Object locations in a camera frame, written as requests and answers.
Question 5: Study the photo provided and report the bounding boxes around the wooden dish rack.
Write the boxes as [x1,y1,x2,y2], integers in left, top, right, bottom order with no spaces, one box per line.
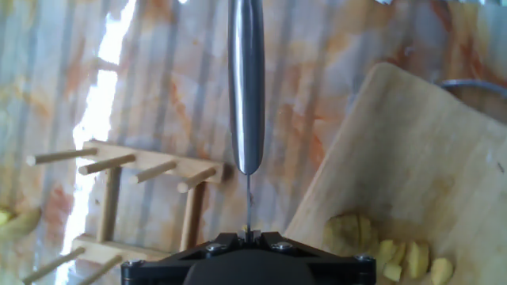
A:
[21,139,225,285]

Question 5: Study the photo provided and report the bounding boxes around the small cut potato piece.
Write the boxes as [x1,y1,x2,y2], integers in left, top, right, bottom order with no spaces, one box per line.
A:
[383,261,403,283]
[375,239,407,266]
[429,256,455,285]

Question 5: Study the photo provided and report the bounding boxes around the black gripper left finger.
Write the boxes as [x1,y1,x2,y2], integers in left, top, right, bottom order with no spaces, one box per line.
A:
[120,231,249,285]

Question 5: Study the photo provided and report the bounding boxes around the steel kitchen cleaver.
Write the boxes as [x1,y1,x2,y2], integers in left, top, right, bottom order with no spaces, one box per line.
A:
[227,0,266,243]

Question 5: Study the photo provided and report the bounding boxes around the yellow banana peel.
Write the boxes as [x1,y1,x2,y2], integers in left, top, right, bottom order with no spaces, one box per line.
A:
[0,205,43,241]

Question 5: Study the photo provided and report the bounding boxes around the wooden cutting board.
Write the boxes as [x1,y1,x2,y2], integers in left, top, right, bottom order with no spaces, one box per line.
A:
[283,61,507,285]

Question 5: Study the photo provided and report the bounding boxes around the marble pattern table mat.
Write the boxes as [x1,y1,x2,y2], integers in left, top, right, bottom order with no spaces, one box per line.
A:
[0,0,507,285]

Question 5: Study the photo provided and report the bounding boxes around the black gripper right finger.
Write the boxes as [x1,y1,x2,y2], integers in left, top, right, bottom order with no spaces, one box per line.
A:
[253,231,377,285]

